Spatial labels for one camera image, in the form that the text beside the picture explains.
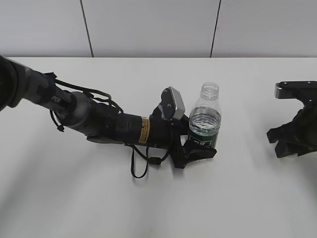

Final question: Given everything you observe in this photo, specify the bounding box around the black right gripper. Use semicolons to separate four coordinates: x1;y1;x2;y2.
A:
266;97;317;158

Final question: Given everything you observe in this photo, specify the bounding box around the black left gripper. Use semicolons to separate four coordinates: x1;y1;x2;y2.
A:
114;108;217;169

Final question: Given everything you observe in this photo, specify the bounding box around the clear water bottle green label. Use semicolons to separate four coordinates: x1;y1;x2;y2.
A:
188;82;221;149

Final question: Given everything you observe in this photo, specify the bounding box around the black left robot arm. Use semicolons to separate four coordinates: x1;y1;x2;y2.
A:
0;57;216;169

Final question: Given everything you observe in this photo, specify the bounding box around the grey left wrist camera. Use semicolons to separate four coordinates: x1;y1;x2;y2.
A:
160;86;185;120

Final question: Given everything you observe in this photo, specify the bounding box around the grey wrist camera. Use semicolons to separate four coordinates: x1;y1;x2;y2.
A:
274;81;317;102
160;86;185;120

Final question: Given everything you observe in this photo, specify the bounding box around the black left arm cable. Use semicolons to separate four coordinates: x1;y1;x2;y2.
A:
49;73;171;179

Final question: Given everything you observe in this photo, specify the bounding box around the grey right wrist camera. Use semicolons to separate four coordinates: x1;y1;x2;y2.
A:
274;81;317;102

